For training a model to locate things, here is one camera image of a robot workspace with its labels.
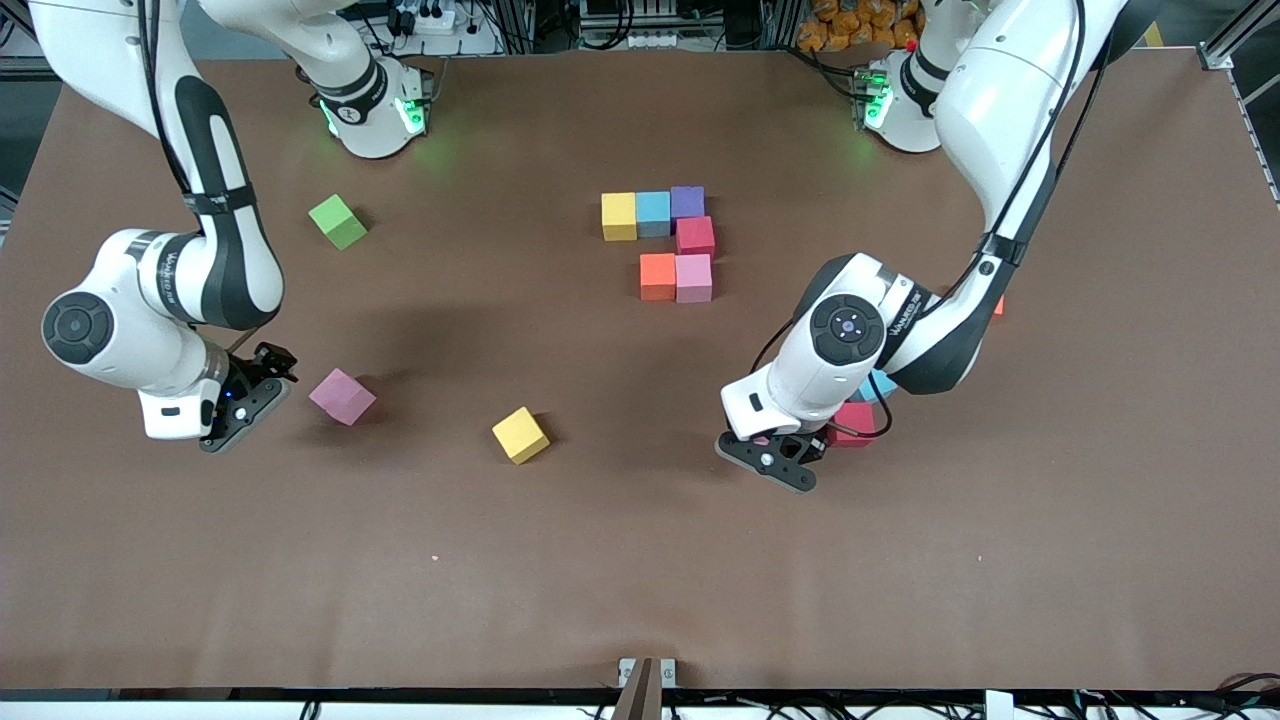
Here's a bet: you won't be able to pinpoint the yellow foam cube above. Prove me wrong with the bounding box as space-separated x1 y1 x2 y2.
491 406 551 465
601 192 639 242

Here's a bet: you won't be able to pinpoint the green foam cube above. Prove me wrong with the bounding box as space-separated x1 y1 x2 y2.
308 193 369 251

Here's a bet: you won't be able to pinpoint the brown table cover sheet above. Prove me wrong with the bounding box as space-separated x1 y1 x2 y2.
0 50 1280 693

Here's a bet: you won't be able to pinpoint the orange bagged items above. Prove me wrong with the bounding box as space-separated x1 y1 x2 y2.
797 0 921 53

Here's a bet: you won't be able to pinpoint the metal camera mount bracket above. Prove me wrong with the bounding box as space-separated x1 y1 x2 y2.
610 656 678 720

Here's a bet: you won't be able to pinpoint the perforated table edge rail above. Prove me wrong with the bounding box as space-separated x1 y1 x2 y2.
1225 65 1280 211

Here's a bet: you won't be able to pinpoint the aluminium frame rail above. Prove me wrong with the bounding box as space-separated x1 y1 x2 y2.
1198 0 1280 73

